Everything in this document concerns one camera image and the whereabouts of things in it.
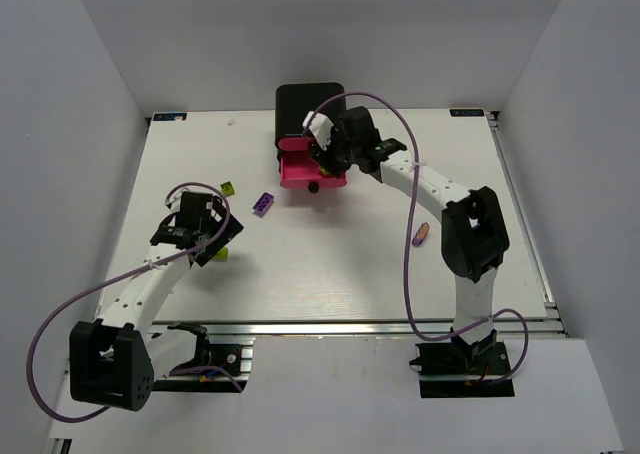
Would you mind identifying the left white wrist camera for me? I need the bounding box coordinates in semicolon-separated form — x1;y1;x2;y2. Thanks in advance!
164;192;181;213

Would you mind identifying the left blue label sticker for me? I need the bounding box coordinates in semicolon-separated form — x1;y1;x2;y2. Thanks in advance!
152;112;187;122

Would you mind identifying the purple lego with orange print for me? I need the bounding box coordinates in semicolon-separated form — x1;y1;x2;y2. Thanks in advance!
411;222;430;247

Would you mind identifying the blue label sticker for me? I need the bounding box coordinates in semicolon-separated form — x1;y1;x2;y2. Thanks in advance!
449;108;485;117
152;112;187;122

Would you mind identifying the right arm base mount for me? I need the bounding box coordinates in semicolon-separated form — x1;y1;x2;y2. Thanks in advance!
409;342;515;399

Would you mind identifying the lime long lego brick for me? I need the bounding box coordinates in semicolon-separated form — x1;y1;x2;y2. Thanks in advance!
220;181;235;197

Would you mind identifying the black drawer cabinet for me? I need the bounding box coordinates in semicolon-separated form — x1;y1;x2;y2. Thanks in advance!
274;82;345;161

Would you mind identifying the right blue label sticker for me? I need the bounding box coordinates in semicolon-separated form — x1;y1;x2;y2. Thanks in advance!
449;108;485;117

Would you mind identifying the purple long lego brick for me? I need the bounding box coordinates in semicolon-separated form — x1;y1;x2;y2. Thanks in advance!
252;192;275;217

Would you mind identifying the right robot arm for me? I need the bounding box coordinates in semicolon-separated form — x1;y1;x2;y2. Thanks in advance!
302;107;510;363

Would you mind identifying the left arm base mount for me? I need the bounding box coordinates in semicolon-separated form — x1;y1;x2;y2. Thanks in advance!
146;323;253;394

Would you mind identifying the pink drawer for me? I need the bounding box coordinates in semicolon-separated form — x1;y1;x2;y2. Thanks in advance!
276;135;311;152
279;151;347;194

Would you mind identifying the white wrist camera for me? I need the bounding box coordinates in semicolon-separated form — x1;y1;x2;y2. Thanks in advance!
164;192;181;213
302;111;334;150

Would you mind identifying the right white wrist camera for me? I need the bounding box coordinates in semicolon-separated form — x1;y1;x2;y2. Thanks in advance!
302;111;334;150

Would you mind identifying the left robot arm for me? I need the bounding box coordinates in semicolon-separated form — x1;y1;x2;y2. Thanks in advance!
69;191;243;411

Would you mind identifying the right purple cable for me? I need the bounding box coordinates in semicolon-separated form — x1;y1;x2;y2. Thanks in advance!
305;91;531;386

